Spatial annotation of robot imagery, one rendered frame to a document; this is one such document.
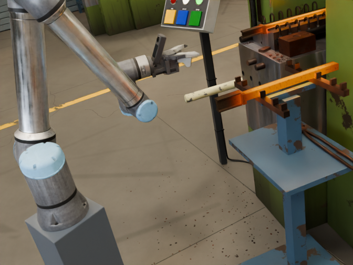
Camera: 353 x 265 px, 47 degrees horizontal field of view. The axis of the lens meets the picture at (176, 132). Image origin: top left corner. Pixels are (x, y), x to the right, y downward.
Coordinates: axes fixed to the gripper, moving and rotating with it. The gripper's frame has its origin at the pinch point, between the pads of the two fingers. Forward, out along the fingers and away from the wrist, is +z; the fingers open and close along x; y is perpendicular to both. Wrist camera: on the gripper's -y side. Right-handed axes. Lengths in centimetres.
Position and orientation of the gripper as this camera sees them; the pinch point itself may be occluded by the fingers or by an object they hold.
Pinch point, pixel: (193, 47)
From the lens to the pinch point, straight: 171.6
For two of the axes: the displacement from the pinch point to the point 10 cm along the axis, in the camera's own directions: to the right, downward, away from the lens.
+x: 3.0, 4.1, -8.6
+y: 1.8, 8.6, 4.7
